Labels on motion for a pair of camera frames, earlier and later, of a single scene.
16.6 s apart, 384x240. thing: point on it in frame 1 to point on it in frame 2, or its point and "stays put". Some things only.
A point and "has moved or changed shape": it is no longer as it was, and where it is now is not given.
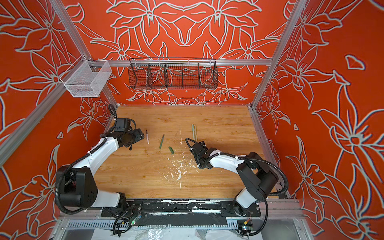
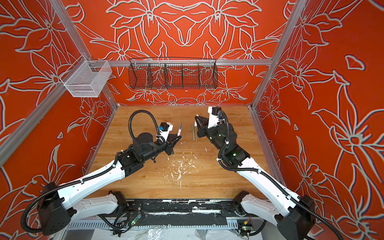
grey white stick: x=147 y=139 has moved or changed shape
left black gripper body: x=134 y=136 to x=158 y=147
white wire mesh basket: x=89 y=78 stays put
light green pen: x=193 y=131 stays put
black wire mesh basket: x=172 y=73 stays put
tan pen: x=195 y=132 stays put
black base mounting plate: x=180 y=208 stays put
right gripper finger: x=190 y=142 to x=200 y=121
